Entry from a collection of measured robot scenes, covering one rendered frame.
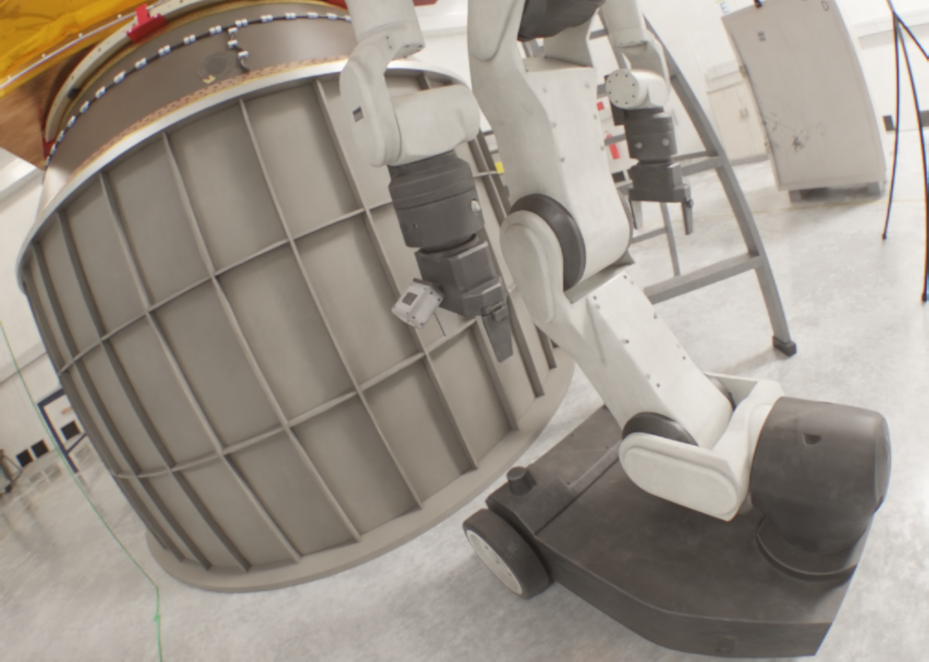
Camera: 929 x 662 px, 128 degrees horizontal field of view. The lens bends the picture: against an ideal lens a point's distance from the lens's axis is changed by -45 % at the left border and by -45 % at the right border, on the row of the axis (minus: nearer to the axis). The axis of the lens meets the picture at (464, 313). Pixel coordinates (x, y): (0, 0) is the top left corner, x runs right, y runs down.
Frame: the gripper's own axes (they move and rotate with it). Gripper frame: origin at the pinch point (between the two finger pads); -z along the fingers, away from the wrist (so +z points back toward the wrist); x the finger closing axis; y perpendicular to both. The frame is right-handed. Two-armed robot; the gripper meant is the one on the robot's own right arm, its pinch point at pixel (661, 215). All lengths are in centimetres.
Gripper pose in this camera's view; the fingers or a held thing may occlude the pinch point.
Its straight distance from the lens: 78.6
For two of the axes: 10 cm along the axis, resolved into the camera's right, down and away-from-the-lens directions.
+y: -7.9, 4.3, -4.4
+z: -2.5, -8.8, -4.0
